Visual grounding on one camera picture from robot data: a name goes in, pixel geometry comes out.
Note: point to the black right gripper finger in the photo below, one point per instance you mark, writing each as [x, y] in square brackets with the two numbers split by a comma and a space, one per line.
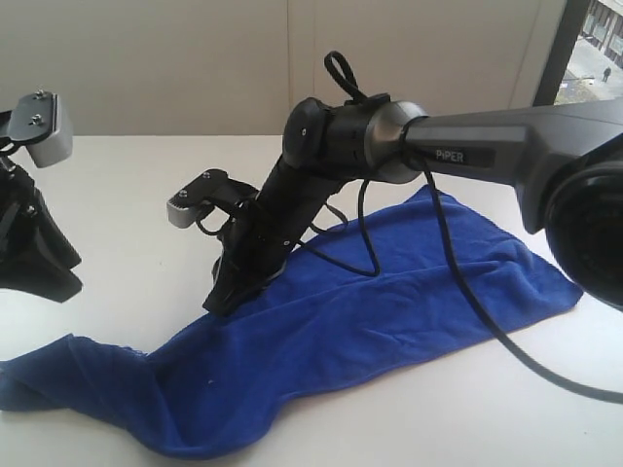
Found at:
[222, 275]
[245, 289]

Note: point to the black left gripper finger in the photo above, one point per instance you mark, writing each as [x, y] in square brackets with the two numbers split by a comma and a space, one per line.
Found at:
[63, 250]
[51, 283]

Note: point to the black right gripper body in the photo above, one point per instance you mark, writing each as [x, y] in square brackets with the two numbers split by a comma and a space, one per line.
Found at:
[260, 242]

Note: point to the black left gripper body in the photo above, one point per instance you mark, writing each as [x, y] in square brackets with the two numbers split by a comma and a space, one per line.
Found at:
[23, 256]

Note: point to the blue microfiber towel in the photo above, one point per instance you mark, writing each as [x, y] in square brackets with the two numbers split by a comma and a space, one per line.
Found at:
[218, 384]

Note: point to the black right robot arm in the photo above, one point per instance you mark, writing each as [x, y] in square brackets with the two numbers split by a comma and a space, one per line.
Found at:
[564, 163]

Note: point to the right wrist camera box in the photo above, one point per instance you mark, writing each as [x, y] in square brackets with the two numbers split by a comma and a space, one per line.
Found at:
[184, 206]

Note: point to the dark window frame post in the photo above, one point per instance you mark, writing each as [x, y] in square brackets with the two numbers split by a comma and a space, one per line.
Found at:
[572, 18]

